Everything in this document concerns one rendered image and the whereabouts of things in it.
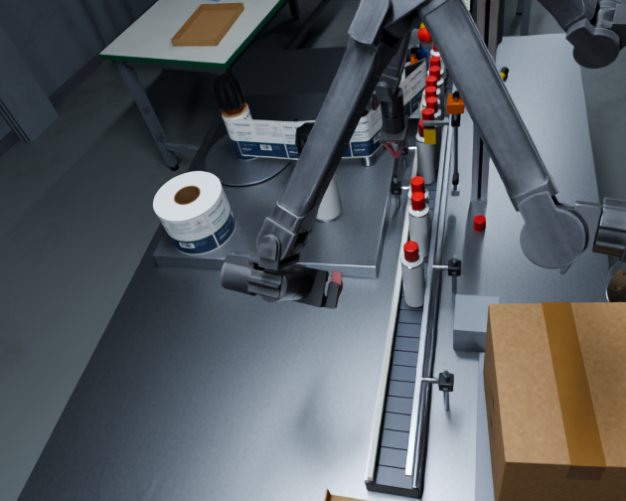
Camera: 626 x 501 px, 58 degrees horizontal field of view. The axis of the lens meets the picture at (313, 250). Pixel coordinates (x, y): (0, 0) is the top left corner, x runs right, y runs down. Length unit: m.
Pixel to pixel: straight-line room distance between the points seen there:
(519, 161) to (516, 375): 0.41
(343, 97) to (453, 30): 0.18
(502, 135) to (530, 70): 1.45
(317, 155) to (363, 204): 0.80
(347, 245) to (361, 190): 0.22
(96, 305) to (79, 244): 0.50
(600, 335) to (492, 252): 0.54
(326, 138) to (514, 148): 0.27
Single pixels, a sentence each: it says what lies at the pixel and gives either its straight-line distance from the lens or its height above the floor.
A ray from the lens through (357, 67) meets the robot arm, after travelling 0.85.
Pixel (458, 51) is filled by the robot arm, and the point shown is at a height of 1.62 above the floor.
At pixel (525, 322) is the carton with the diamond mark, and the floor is 1.12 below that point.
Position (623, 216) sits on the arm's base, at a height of 1.48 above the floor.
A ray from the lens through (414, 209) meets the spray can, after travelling 1.37.
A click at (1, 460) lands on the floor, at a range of 2.78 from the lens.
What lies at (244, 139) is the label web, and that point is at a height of 0.99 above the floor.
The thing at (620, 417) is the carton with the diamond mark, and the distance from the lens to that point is 1.04.
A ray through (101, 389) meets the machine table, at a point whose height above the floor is 0.83.
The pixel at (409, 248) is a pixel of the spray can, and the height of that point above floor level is 1.08.
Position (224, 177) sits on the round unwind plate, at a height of 0.89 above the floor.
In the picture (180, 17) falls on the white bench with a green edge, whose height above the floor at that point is 0.80.
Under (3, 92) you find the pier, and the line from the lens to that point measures 4.28.
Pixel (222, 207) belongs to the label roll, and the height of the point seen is 0.99.
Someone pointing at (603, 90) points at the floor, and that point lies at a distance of 3.62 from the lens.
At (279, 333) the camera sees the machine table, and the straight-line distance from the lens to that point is 1.48.
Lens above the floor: 2.03
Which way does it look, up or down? 48 degrees down
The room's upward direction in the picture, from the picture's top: 16 degrees counter-clockwise
